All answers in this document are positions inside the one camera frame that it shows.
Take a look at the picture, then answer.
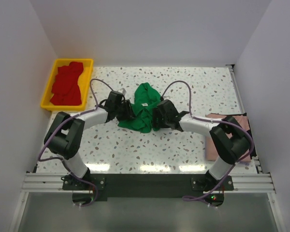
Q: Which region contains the red t shirt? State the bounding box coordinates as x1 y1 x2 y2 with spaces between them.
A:
50 61 84 106

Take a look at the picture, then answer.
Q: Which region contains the yellow plastic bin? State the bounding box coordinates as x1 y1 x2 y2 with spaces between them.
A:
41 58 94 112

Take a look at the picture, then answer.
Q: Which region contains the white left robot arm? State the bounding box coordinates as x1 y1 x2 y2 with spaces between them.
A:
44 90 135 189

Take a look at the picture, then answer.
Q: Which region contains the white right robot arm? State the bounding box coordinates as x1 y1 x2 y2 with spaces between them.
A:
153 100 254 191

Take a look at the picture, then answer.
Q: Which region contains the pink folded t shirt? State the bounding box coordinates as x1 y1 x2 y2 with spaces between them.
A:
205 113 251 161

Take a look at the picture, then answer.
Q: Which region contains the green t shirt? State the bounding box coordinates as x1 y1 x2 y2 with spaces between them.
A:
118 83 161 133

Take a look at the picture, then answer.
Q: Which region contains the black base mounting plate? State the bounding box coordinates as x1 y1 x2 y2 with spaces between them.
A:
61 174 234 206

